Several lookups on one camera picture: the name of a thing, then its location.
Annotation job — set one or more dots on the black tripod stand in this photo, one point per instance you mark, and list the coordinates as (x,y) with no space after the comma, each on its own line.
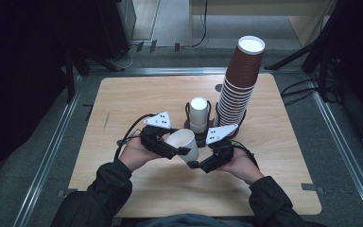
(290,56)

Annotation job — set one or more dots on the black metal stand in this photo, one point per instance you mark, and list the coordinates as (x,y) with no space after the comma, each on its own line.
(70,78)

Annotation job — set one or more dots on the person's grey-blue garment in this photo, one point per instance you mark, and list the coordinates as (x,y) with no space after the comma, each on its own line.
(189,221)

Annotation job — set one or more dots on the stack of brown cups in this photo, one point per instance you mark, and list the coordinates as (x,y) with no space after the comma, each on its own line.
(242,69)

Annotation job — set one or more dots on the person's right hand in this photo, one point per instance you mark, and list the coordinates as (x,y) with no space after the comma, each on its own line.
(244,165)

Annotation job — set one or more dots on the aluminium frame rail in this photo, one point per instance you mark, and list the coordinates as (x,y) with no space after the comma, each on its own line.
(170,71)
(48,157)
(348,157)

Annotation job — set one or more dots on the light wooden furniture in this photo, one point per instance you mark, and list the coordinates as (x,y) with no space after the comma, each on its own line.
(308,28)

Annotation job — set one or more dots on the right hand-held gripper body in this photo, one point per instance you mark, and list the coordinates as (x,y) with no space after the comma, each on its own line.
(223,151)

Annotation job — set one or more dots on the dark cabinet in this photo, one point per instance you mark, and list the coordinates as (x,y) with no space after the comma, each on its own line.
(113,25)

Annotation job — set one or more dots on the grey tape strip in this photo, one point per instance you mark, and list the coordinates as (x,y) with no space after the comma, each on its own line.
(67,192)
(312,187)

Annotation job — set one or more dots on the stack of white cups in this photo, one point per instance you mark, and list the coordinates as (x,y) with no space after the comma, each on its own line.
(198,115)

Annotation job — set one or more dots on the white paper cup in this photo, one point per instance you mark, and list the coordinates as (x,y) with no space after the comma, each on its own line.
(182,138)

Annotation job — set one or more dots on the person's left hand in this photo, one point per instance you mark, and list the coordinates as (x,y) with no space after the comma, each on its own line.
(135,154)

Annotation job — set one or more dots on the dark round table grommet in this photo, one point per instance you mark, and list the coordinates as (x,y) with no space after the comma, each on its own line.
(218,87)

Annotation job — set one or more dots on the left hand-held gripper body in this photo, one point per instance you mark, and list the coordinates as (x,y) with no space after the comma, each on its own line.
(152,137)

